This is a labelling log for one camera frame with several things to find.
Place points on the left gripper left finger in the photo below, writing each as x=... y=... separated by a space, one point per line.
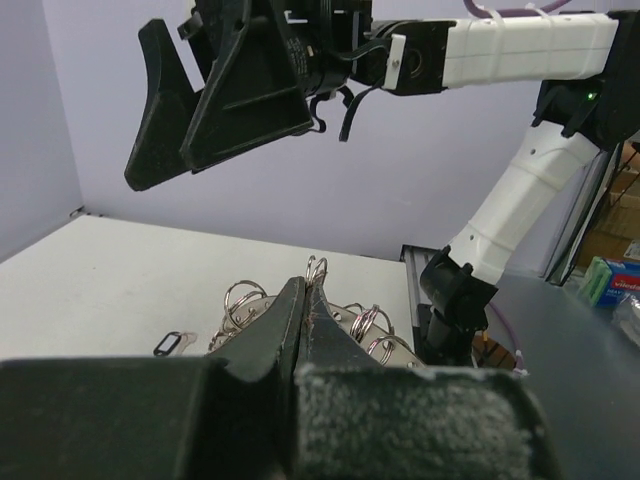
x=226 y=415

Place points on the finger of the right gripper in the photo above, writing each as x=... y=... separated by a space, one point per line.
x=170 y=105

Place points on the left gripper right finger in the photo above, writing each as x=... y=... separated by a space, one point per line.
x=360 y=420

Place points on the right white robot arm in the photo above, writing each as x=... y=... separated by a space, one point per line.
x=587 y=64

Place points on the black tagged key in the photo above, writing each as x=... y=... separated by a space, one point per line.
x=174 y=343

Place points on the metal disc keyring holder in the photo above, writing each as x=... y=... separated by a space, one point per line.
x=353 y=330

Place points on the green blue sponge pack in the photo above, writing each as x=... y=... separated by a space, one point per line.
x=606 y=282

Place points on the aluminium frame rail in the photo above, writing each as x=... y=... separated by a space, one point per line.
x=415 y=280

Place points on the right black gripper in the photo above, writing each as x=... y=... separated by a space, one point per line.
x=262 y=59

